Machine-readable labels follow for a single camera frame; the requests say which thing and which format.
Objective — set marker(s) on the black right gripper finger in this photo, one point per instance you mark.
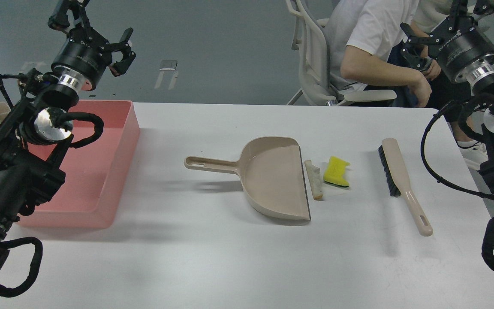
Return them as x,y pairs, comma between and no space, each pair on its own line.
413,48
474,6

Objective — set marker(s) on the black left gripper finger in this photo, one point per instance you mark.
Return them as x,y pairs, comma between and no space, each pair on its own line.
118,68
60,20

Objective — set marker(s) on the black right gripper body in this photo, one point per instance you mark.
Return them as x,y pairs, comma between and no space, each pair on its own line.
461,44

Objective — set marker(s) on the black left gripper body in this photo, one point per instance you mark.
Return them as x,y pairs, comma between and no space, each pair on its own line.
83,53

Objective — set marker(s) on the beige hand brush black bristles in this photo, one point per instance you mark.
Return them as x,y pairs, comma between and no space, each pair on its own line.
398,182

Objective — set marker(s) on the yellow sponge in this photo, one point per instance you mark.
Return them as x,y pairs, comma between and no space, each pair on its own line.
335,172

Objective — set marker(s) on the white bread slice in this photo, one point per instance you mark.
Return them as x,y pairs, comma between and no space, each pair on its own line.
314,179

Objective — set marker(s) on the beige plastic dustpan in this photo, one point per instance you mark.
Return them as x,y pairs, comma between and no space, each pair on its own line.
271,175

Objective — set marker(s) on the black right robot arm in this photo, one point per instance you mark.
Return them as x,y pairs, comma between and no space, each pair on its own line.
476,119

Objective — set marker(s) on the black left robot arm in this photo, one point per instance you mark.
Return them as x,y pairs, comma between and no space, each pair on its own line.
40,127

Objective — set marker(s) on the pink plastic bin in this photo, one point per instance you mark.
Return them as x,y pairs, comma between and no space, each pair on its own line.
95,174

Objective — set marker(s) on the person in white shirt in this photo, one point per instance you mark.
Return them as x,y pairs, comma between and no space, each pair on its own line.
361,35

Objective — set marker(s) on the white office chair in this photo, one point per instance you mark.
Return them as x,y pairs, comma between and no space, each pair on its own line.
314,59

